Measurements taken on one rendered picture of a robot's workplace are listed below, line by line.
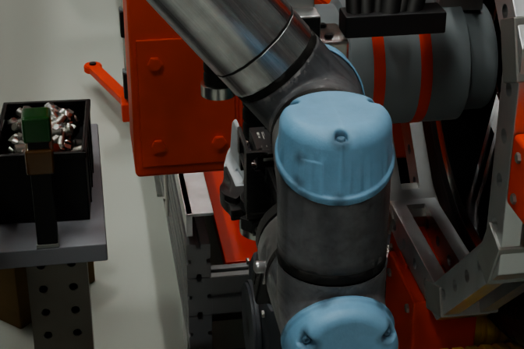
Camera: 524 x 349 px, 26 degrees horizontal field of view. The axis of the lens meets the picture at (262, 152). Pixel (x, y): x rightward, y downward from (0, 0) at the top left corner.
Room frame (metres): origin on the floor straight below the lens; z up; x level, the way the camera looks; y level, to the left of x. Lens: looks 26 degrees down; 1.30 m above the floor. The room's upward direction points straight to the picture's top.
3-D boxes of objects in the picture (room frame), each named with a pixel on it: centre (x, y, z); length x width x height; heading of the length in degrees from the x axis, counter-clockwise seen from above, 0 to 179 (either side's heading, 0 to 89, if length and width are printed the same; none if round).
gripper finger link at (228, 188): (0.88, 0.01, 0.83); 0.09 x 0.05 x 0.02; 18
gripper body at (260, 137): (0.82, -0.02, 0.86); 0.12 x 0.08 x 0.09; 9
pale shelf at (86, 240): (1.63, 0.35, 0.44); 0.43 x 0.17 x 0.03; 9
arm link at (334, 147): (0.68, -0.05, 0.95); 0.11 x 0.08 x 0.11; 3
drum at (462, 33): (1.15, -0.13, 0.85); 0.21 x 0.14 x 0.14; 99
